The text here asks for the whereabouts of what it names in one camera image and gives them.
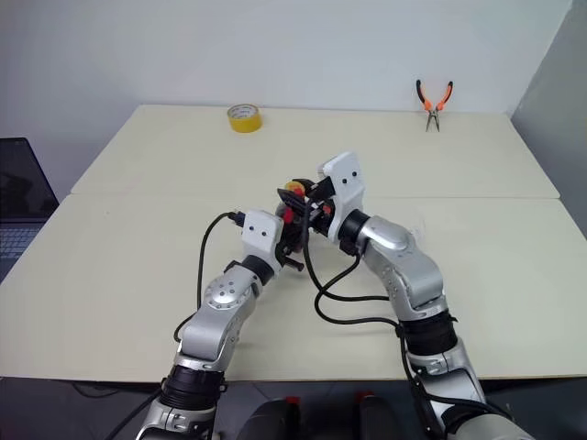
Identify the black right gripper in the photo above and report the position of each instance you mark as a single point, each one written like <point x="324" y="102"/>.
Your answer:
<point x="321" y="214"/>

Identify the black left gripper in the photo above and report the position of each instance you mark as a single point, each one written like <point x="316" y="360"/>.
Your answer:
<point x="286" y="249"/>

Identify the clear cola bottle red label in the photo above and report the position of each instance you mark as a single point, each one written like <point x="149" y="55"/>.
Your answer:
<point x="295" y="187"/>

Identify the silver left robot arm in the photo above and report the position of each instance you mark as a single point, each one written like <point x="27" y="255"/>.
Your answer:
<point x="215" y="330"/>

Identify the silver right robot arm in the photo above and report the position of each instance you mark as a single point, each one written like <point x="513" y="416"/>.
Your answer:
<point x="406" y="266"/>

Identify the clear wine glass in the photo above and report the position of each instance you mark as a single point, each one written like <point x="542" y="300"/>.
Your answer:
<point x="418" y="228"/>

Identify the yellow tape roll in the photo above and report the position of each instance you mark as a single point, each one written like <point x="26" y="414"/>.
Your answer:
<point x="245" y="120"/>

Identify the dark rounded shape red spot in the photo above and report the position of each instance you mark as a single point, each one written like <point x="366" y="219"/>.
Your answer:
<point x="273" y="419"/>
<point x="378" y="417"/>

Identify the dark laptop computer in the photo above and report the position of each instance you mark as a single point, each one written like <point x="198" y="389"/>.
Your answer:
<point x="23" y="192"/>

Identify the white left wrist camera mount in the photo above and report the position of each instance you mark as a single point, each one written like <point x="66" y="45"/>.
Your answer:
<point x="261" y="238"/>

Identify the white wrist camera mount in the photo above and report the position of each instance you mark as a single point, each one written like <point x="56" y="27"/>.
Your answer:
<point x="261" y="238"/>
<point x="346" y="192"/>

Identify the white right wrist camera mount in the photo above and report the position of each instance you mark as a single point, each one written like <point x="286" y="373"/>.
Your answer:
<point x="346" y="192"/>

